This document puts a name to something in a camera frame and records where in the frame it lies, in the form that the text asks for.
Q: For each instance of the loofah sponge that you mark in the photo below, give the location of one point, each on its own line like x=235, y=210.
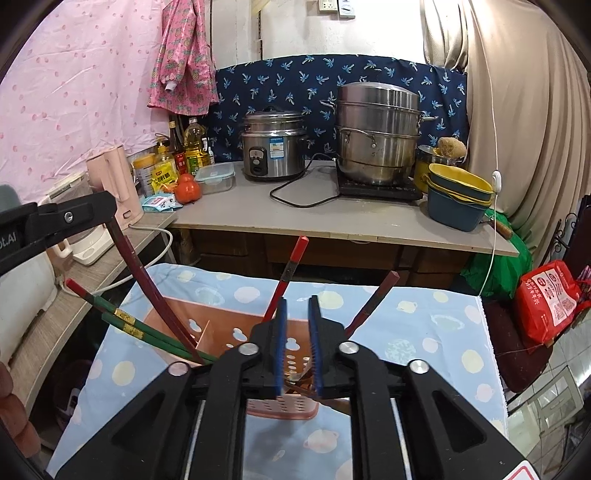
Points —
x=451, y=147

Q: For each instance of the black induction cooktop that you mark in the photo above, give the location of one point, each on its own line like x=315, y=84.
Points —
x=383, y=190

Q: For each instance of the pink electric kettle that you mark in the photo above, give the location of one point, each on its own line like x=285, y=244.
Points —
x=117, y=180

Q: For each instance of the yellow plastic basin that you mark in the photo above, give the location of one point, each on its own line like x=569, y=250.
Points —
x=461, y=177

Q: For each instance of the white glass kettle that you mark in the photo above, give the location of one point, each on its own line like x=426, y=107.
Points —
x=87, y=247

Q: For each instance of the blue plastic basin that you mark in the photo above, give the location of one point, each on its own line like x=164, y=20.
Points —
x=455, y=212

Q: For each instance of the navy leaf print cloth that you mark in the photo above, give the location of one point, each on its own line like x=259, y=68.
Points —
x=286, y=87

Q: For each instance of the pink perforated utensil basket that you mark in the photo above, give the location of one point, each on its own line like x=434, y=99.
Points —
x=217, y=323

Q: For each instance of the yellow enamel pot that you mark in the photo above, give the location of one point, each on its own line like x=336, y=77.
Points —
x=425, y=170

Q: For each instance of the red printed bag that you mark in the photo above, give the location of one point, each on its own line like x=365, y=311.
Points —
x=547, y=300

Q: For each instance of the red chopstick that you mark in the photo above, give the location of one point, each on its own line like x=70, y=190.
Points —
x=288, y=272

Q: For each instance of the grey kitchen counter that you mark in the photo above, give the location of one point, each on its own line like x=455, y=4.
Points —
x=323, y=221

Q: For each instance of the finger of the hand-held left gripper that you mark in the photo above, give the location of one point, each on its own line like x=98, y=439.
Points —
x=78, y=212

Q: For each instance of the blue white packet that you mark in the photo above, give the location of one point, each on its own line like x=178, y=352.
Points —
x=159, y=202

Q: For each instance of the pink dotted curtain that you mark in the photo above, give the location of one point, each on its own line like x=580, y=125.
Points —
x=69, y=92

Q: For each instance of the green plastic bag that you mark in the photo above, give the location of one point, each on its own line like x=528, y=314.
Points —
x=503, y=263

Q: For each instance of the beige curtain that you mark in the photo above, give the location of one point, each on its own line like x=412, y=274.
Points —
x=531, y=115

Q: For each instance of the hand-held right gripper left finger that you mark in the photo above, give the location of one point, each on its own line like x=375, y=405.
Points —
x=279, y=350

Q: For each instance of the dark metal ornate chair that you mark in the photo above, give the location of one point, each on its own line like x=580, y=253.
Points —
x=570, y=235

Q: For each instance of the green chopstick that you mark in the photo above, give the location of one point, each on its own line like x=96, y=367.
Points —
x=152, y=341

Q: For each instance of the cooking oil bottle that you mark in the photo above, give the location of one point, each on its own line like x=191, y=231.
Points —
x=195, y=147

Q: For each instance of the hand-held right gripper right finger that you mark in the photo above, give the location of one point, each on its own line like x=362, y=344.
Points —
x=316, y=350

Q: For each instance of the blue planet print tablecloth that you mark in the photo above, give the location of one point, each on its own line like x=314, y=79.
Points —
x=415, y=332

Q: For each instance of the dark sauce bottle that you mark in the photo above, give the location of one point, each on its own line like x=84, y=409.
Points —
x=178, y=152

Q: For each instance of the dark reddish brown chopstick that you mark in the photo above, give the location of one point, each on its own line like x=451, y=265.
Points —
x=373, y=302
x=147, y=286

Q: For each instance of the yellow tin can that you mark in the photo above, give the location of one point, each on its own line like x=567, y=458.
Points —
x=145, y=177

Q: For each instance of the stainless steel rice cooker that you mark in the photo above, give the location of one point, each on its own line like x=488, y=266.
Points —
x=274, y=147

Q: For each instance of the white wall socket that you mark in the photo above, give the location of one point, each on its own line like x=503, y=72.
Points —
x=327, y=4

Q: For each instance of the dark maroon seat cushion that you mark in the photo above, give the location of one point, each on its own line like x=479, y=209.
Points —
x=517, y=350

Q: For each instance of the green chopsticks pair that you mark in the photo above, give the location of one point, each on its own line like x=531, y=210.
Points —
x=106, y=305

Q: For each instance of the stainless steel steamer pot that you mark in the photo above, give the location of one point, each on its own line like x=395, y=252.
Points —
x=374, y=134

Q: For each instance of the clear container blue lid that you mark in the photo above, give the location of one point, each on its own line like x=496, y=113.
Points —
x=214, y=179

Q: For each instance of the wood grain side table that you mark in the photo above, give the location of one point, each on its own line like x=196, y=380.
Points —
x=60, y=323

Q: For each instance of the red tomato shaped container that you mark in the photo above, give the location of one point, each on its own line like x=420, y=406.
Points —
x=188, y=189

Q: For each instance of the yellow seasoning packet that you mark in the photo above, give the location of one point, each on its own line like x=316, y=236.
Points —
x=166, y=173

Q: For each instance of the pink floral garment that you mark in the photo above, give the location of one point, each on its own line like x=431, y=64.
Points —
x=184, y=60

